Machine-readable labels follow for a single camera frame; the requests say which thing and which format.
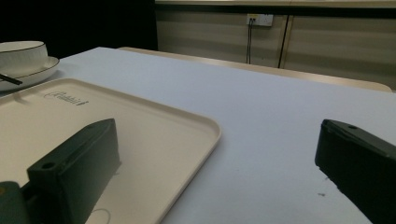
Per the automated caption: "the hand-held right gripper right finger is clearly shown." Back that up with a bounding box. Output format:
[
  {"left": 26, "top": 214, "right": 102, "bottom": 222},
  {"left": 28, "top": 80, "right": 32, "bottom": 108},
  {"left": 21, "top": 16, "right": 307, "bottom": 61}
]
[{"left": 314, "top": 119, "right": 396, "bottom": 224}]

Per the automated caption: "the white bowl with dark rim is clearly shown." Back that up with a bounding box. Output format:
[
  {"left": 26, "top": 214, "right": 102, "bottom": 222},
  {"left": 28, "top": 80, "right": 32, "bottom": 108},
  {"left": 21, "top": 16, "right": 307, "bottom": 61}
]
[{"left": 0, "top": 40, "right": 50, "bottom": 78}]

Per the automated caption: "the beige plastic tray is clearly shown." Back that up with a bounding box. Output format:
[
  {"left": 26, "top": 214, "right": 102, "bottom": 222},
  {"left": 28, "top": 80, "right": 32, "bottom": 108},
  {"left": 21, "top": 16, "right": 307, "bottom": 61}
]
[{"left": 0, "top": 77, "right": 222, "bottom": 224}]

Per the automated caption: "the black chopstick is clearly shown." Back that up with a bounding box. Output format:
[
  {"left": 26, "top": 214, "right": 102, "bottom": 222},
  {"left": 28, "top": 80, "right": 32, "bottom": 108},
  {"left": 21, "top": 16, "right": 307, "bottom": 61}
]
[{"left": 0, "top": 73, "right": 23, "bottom": 86}]

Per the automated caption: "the white plate with dark rim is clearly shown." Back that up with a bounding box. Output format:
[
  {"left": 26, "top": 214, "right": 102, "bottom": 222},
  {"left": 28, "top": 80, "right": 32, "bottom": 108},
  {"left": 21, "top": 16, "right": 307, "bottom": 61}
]
[{"left": 0, "top": 55, "right": 61, "bottom": 92}]

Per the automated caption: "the white wall socket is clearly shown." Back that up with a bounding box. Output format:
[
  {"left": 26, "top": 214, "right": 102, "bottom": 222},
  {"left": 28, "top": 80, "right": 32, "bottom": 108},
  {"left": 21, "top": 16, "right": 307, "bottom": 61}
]
[{"left": 246, "top": 13, "right": 275, "bottom": 27}]

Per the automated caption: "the black power cable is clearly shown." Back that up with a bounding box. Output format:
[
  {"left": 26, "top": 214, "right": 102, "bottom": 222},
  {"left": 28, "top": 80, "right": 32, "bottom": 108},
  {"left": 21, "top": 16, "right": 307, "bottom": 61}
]
[{"left": 246, "top": 18, "right": 255, "bottom": 65}]

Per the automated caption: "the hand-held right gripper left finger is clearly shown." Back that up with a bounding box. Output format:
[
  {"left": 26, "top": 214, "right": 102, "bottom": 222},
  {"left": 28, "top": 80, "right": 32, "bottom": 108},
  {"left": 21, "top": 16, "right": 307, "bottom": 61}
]
[{"left": 26, "top": 118, "right": 121, "bottom": 224}]

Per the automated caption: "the white tablecloth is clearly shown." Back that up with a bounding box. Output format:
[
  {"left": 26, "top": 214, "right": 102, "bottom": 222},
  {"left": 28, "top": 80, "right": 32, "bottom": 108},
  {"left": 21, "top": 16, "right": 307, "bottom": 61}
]
[{"left": 0, "top": 47, "right": 396, "bottom": 224}]

